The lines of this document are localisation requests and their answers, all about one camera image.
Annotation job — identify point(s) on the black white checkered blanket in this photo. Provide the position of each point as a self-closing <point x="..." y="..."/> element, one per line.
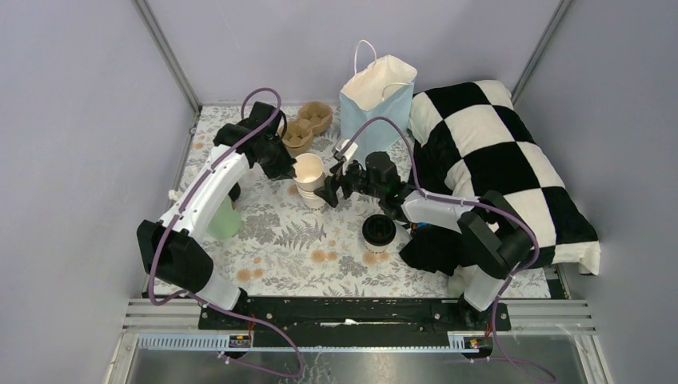
<point x="470" y="140"/>

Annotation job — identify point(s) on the floral table mat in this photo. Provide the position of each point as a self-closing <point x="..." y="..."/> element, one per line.
<point x="285" y="248"/>

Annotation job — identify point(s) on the stack of white paper cups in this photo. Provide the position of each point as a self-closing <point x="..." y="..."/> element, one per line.
<point x="309" y="176"/>

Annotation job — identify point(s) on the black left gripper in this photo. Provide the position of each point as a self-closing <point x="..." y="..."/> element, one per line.
<point x="285" y="169"/>

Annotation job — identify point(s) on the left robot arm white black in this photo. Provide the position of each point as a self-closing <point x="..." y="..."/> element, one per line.
<point x="170" y="247"/>

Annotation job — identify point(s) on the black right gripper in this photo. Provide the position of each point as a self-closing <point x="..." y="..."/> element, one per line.
<point x="329" y="191"/>

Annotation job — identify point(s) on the light blue paper bag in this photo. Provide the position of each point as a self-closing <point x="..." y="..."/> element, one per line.
<point x="383" y="89"/>

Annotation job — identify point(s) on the black cup lid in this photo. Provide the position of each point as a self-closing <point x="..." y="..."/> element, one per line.
<point x="378" y="230"/>

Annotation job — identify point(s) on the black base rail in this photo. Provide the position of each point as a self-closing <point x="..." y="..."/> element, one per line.
<point x="354" y="322"/>

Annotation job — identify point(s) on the green cup holder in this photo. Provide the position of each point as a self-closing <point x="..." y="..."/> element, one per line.
<point x="226" y="221"/>

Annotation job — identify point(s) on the white paper cup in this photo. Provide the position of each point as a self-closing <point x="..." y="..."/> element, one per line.
<point x="376" y="249"/>

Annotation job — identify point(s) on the stack of black lids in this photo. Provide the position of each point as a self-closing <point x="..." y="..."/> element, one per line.
<point x="235" y="192"/>

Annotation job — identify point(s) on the brown cardboard cup carrier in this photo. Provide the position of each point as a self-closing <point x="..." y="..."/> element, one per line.
<point x="313" y="119"/>

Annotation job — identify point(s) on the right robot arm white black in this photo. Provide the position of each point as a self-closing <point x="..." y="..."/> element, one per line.
<point x="492" y="233"/>

